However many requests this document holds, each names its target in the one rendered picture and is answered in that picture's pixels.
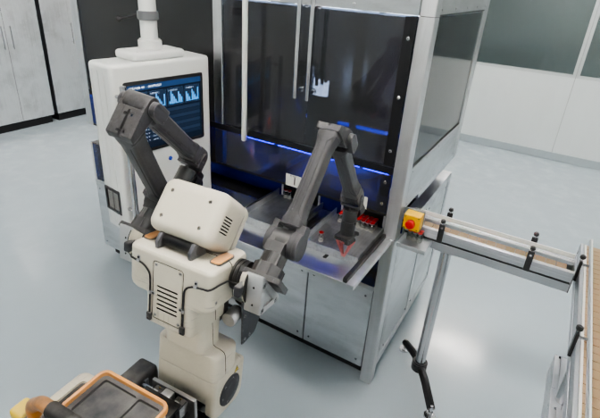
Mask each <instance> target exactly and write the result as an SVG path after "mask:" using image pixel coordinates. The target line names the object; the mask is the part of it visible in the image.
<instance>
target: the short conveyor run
mask: <svg viewBox="0 0 600 418"><path fill-rule="evenodd" d="M415 209H418V210H421V211H424V212H426V215H425V220H424V224H423V226H422V228H421V230H424V236H423V238H425V239H429V240H432V244H431V246H430V247H431V248H434V249H436V250H439V251H442V252H445V253H448V254H450V255H455V256H458V257H461V258H463V259H466V260H469V261H472V262H474V263H479V264H482V265H485V266H487V267H490V268H494V269H497V270H499V271H502V272H507V273H510V274H512V275H515V276H518V277H521V278H523V279H526V280H531V281H534V282H536V283H539V284H542V285H545V286H548V287H550V288H555V289H558V290H561V291H563V292H566V293H568V292H569V289H570V287H571V284H572V281H573V279H574V276H575V263H576V261H575V259H574V258H575V254H572V253H569V252H566V251H562V250H560V249H556V248H553V247H548V246H545V245H541V244H538V238H537V237H538V236H539V233H538V232H534V236H535V237H532V239H531V241H529V240H526V239H523V238H517V237H515V236H511V235H508V234H505V233H502V232H499V231H495V230H491V229H487V228H484V227H480V226H478V225H475V224H471V223H468V222H463V221H460V220H456V219H454V218H453V213H452V212H453V211H454V208H452V207H450V208H449V212H450V213H449V212H448V213H447V216H444V215H441V214H438V213H433V212H430V211H426V210H423V209H420V208H417V207H415ZM431 216H432V217H431ZM440 219H441V220H440ZM458 224H459V225H458ZM464 226H465V227H464ZM467 227H468V228H467ZM482 231H483V232H482ZM491 234H492V235H491ZM500 237H501V238H500ZM509 239H510V240H509ZM515 241H516V242H515ZM518 242H519V243H518ZM524 244H525V245H524ZM542 249H543V250H542ZM551 252H552V253H551ZM566 256H567V257H566Z"/></svg>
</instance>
